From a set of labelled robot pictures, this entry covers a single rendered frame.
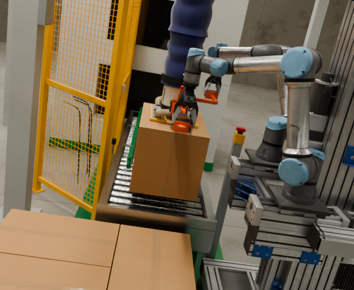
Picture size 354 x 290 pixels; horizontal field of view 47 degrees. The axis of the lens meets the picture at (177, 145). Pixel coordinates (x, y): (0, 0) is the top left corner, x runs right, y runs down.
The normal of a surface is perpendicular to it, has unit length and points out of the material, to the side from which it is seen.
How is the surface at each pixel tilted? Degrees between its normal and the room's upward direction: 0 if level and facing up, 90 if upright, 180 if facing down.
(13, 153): 90
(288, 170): 97
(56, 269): 0
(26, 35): 90
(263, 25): 90
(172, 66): 75
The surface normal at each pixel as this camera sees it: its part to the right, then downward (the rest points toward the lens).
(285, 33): 0.05, 0.33
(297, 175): -0.59, 0.28
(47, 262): 0.18, -0.93
